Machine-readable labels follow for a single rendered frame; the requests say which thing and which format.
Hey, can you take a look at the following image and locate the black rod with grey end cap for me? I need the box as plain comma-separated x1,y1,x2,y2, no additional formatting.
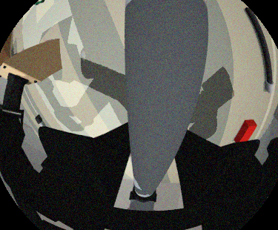
245,7,274,93

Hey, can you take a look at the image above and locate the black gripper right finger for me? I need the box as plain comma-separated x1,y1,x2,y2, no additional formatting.
174,130,259,208

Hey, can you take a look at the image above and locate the grey cylindrical post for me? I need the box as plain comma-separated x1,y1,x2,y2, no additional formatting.
127,200,154,211

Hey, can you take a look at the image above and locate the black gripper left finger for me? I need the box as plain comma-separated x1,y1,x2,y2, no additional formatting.
38,122,130,207

